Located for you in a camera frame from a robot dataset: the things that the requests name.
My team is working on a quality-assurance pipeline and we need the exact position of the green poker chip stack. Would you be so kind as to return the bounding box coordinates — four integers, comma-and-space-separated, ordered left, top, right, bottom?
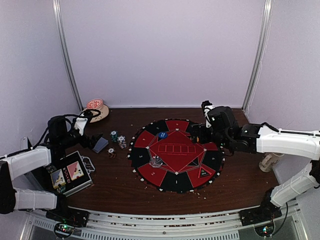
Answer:
110, 130, 118, 143

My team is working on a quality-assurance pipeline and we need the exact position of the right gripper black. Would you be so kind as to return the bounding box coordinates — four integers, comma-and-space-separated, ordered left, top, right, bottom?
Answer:
189, 123, 232, 150

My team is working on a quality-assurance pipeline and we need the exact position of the red white patterned bowl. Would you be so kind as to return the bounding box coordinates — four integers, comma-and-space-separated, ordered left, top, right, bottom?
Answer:
86, 98, 104, 110

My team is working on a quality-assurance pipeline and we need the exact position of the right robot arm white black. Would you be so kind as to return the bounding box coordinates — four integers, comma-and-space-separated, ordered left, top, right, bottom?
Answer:
191, 100, 320, 226

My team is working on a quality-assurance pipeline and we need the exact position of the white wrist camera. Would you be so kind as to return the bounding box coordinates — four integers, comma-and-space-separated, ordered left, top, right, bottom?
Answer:
73, 116, 88, 136
201, 100, 215, 128

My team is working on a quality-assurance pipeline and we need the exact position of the black triangle all-in marker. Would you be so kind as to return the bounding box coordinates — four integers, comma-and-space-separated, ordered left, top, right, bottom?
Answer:
198, 167, 212, 178

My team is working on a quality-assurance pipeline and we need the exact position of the round wooden plate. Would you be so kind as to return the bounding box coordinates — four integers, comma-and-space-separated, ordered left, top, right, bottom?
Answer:
90, 104, 110, 124

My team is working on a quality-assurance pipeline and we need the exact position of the round red black poker mat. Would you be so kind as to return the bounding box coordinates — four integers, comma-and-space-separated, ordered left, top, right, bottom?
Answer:
127, 119, 225, 193

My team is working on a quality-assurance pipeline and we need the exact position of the cream ceramic mug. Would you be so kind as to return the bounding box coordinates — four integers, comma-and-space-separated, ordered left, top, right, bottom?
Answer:
259, 152, 285, 173

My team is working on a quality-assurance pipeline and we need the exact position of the blue playing card deck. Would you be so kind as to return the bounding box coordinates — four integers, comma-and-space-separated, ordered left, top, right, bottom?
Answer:
92, 137, 109, 154

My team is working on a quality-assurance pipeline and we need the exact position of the clear acrylic dealer button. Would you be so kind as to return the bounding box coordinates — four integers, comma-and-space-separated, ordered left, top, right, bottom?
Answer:
149, 155, 164, 168

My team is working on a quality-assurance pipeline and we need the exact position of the right aluminium frame post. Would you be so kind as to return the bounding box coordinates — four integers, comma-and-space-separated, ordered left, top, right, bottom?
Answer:
242, 0, 274, 114

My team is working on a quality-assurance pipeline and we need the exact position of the blue small blind button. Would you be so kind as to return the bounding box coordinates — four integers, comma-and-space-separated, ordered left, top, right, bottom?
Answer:
158, 132, 168, 139

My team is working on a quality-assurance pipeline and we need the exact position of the brown poker chip stack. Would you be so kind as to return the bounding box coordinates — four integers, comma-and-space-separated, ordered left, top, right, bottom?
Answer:
107, 147, 117, 159

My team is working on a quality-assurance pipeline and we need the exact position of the left aluminium frame post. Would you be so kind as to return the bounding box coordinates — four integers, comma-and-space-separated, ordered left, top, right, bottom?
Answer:
52, 0, 83, 111

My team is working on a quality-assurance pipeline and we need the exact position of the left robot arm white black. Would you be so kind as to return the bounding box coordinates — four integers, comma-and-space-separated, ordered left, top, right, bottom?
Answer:
0, 109, 102, 227

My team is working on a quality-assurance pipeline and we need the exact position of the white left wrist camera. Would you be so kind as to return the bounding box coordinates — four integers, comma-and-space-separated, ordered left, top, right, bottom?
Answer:
73, 116, 88, 136

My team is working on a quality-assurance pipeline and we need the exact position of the aluminium frame post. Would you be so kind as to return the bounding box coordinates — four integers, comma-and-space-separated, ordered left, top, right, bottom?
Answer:
52, 0, 83, 111
242, 0, 274, 114

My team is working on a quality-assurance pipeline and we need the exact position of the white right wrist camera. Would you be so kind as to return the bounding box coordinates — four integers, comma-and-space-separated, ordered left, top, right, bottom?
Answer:
201, 100, 215, 128

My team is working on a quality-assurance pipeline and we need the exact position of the blue white poker chip stack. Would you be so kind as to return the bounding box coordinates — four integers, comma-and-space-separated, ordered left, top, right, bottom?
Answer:
117, 135, 127, 149

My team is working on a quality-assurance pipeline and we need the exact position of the aluminium poker case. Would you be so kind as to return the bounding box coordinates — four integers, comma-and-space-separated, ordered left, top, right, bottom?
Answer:
21, 150, 97, 197

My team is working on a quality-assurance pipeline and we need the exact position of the front aluminium rail base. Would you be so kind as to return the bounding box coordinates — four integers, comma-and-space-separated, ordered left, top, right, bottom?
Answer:
19, 204, 311, 240

